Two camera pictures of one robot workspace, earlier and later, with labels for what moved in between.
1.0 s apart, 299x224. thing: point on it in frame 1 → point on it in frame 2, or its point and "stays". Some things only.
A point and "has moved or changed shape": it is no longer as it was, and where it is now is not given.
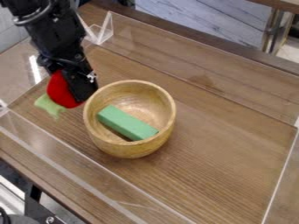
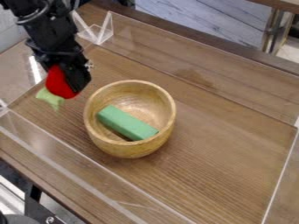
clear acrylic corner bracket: (96, 32) stays
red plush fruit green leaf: (60, 97) has moved or changed shape
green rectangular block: (127, 124) stays
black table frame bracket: (36, 210) stays
